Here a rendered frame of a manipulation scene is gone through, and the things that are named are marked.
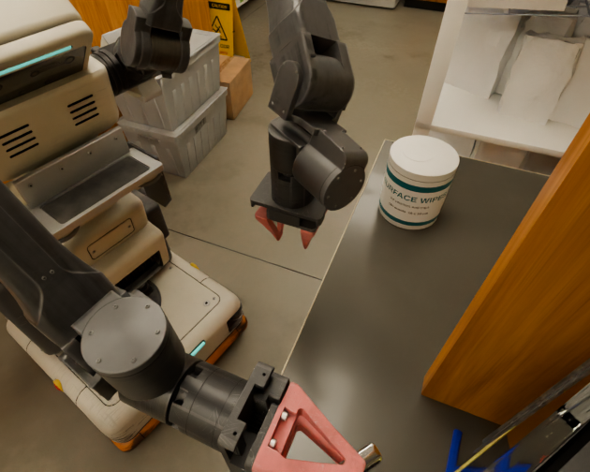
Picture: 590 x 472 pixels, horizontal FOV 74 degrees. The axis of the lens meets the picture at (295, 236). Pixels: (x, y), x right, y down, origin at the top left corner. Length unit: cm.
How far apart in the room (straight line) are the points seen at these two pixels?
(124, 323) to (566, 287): 37
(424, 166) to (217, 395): 57
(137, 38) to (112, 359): 60
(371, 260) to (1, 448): 153
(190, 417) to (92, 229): 71
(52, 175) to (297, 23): 56
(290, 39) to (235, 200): 188
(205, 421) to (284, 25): 38
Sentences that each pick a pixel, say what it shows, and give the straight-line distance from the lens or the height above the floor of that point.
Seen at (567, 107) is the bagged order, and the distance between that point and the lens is 137.
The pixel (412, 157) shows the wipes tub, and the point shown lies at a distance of 78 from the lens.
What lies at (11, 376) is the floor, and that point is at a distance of 201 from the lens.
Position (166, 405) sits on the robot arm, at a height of 122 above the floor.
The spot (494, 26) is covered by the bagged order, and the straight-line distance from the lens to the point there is 137.
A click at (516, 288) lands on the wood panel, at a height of 123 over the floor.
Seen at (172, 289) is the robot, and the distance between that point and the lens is 159.
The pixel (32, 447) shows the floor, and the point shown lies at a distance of 184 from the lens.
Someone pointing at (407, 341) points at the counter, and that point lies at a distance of 70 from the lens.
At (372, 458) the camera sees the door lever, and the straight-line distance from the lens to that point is 35.
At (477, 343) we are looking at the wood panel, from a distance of 51.
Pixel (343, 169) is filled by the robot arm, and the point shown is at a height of 129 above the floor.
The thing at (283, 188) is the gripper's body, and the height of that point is 122.
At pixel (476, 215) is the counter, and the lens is 93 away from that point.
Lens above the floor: 154
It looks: 48 degrees down
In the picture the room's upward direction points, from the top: straight up
